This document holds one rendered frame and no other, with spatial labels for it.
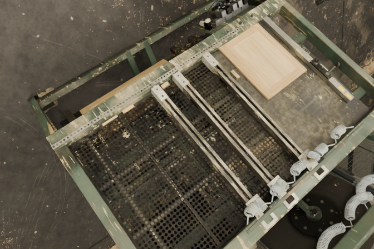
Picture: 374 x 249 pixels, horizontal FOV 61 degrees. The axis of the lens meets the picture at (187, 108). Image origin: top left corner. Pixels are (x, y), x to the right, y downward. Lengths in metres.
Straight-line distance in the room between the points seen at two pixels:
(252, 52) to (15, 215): 2.65
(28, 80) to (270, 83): 1.97
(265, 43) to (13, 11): 1.97
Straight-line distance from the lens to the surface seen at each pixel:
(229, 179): 2.08
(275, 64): 2.60
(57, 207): 3.63
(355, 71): 2.83
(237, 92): 2.32
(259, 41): 2.69
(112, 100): 2.27
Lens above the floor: 2.81
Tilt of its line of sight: 49 degrees down
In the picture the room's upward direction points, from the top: 122 degrees clockwise
